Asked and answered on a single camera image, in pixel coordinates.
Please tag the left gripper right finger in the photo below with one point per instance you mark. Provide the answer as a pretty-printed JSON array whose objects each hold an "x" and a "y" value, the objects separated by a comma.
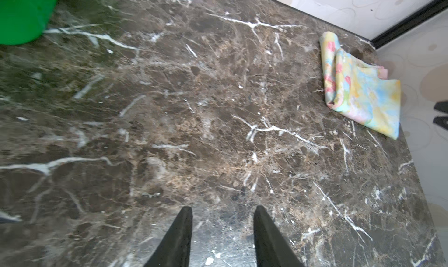
[{"x": 271, "y": 249}]

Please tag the green plastic basket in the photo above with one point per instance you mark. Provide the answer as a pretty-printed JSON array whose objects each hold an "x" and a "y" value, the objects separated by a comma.
[{"x": 23, "y": 21}]

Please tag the black right corner post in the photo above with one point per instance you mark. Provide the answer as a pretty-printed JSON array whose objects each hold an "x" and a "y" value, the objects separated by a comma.
[{"x": 411, "y": 22}]

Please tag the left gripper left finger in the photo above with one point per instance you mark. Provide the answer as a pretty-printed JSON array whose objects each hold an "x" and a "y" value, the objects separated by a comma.
[{"x": 174, "y": 249}]

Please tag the pastel floral skirt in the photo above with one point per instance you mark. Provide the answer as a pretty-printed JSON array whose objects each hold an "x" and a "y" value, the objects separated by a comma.
[{"x": 358, "y": 90}]

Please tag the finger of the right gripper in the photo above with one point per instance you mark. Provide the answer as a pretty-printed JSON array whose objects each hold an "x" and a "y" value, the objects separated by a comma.
[
  {"x": 441, "y": 121},
  {"x": 441, "y": 106}
]

